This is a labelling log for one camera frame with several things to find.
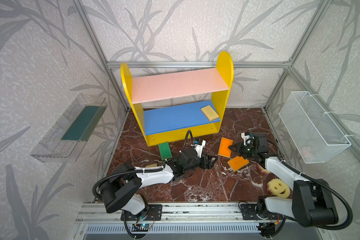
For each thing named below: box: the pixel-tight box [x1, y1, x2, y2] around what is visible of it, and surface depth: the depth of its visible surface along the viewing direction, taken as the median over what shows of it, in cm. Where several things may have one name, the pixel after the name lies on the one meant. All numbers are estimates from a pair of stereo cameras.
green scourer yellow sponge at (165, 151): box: [158, 141, 173, 161], surface depth 98 cm
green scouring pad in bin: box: [61, 105, 107, 142], surface depth 68 cm
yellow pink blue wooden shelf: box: [120, 51, 234, 147], surface depth 83 cm
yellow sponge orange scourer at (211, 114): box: [201, 105, 220, 122], surface depth 99 cm
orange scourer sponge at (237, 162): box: [227, 156, 250, 171], surface depth 90 cm
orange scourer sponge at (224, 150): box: [218, 137, 233, 158], surface depth 89 cm
